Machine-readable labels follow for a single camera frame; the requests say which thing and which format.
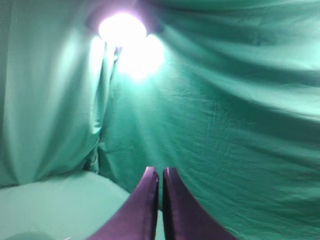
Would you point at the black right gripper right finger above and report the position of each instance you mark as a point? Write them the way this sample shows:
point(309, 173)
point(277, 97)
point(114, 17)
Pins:
point(183, 217)

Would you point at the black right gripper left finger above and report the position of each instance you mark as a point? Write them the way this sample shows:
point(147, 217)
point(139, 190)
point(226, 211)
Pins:
point(137, 218)

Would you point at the green table cloth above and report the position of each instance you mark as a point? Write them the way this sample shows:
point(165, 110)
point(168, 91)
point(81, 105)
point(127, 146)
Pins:
point(66, 207)

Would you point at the green backdrop cloth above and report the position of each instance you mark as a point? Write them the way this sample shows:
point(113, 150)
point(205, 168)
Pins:
point(235, 107)

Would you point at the bright studio lamp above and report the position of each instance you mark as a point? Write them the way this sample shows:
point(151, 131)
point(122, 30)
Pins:
point(135, 52)

